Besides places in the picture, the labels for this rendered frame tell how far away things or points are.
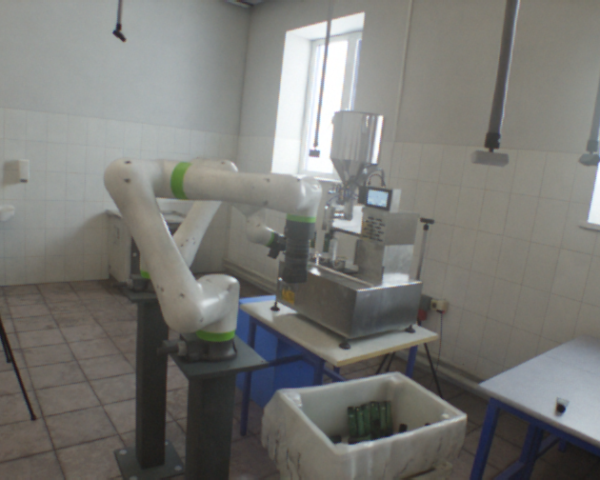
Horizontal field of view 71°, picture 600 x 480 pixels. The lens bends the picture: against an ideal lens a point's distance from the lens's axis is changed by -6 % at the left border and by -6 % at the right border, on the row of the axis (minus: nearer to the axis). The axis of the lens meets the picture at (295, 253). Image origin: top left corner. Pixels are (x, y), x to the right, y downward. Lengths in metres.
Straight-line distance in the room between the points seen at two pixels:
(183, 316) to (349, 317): 0.99
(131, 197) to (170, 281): 0.25
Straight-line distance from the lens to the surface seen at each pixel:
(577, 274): 3.23
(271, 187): 1.23
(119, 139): 5.41
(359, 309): 2.03
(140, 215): 1.27
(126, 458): 2.53
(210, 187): 1.32
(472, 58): 3.75
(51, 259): 5.40
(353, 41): 5.21
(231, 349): 1.43
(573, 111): 3.32
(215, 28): 6.01
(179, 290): 1.22
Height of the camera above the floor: 1.53
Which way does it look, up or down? 11 degrees down
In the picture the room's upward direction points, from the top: 6 degrees clockwise
